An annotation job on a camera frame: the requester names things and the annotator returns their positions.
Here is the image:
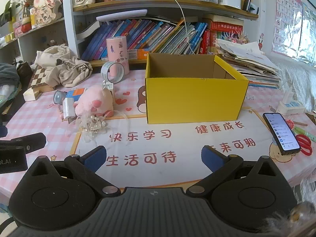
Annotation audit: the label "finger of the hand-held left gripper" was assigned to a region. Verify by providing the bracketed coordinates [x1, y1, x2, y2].
[0, 133, 47, 154]

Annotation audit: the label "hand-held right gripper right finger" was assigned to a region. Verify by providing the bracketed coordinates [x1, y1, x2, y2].
[186, 145, 290, 198]

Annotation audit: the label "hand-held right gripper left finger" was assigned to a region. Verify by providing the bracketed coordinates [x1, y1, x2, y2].
[24, 145, 121, 198]

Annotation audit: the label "pearl bead hair accessory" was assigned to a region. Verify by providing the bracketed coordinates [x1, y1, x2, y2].
[76, 114, 109, 143]

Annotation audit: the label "pink plush toy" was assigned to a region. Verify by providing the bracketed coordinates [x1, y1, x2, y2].
[73, 85, 114, 118]

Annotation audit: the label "yellow cardboard box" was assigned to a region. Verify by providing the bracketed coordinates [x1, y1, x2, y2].
[145, 52, 249, 124]

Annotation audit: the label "white paper block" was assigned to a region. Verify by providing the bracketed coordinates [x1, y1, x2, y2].
[23, 87, 42, 102]

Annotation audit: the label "clear plastic bag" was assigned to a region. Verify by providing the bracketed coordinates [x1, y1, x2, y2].
[0, 84, 21, 110]

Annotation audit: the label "pink checked desk mat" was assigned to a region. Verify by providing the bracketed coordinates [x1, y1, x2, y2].
[0, 68, 316, 203]

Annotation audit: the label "wooden chessboard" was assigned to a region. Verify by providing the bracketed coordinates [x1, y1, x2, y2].
[28, 64, 56, 93]

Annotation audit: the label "dark bag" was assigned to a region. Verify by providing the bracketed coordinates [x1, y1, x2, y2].
[16, 61, 34, 84]

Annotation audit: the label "grey cloth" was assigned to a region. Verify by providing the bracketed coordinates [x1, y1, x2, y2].
[0, 63, 20, 87]

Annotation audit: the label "beige printed cloth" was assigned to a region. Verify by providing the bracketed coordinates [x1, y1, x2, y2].
[35, 46, 93, 87]

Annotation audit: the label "black smartphone with lit list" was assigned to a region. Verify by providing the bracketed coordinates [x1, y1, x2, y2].
[262, 113, 302, 156]

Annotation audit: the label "clear printed tape roll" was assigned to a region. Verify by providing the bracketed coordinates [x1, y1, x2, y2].
[101, 61, 124, 83]

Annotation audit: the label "red scissors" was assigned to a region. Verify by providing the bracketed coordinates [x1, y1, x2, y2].
[295, 134, 313, 156]

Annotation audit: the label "green marker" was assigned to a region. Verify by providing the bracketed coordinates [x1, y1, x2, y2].
[293, 126, 316, 142]

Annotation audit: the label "messy stack of papers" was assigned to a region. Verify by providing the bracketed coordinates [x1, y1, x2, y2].
[216, 38, 282, 89]

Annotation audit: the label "pink sticker-covered canister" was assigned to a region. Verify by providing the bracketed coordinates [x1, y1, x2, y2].
[106, 37, 130, 76]

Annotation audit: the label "small orange box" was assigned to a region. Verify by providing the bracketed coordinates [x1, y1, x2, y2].
[134, 49, 150, 60]

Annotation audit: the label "pink patterned box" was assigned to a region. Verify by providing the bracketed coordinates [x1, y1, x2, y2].
[13, 21, 25, 36]

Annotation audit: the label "white lace cloth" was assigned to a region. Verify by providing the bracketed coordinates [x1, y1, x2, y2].
[272, 57, 316, 111]

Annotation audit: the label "white bookshelf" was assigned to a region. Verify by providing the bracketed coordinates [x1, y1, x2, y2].
[0, 0, 260, 67]

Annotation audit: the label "thick black-covered book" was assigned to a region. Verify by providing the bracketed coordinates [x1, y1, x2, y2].
[75, 21, 101, 40]

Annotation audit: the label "stack of red books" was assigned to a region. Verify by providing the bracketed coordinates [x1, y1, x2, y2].
[199, 15, 244, 55]

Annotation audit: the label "row of colourful books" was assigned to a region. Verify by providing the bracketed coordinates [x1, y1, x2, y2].
[81, 18, 209, 61]

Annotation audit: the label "white lamp bar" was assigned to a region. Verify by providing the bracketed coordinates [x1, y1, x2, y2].
[96, 9, 148, 22]

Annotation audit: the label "black gadget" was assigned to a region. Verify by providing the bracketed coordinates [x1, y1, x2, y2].
[243, 0, 259, 15]

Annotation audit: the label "silver foil sheet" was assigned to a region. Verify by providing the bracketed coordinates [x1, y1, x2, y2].
[300, 2, 316, 68]

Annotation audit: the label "white charging cable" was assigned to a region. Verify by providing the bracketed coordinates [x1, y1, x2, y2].
[155, 0, 195, 55]

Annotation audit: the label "alphabet wall poster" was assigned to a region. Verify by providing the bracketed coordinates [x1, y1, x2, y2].
[272, 0, 303, 55]

